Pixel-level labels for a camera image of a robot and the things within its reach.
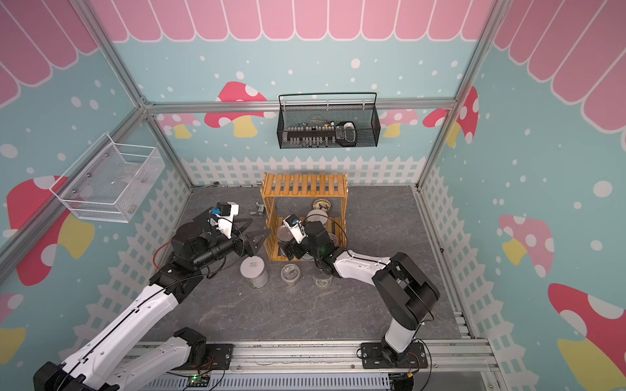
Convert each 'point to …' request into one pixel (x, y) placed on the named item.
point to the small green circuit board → (197, 381)
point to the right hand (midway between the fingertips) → (290, 233)
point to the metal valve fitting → (260, 210)
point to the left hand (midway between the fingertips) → (261, 229)
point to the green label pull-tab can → (322, 279)
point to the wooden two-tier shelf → (313, 197)
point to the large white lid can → (253, 269)
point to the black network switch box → (201, 223)
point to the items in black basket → (319, 133)
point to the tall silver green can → (284, 233)
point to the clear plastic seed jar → (290, 273)
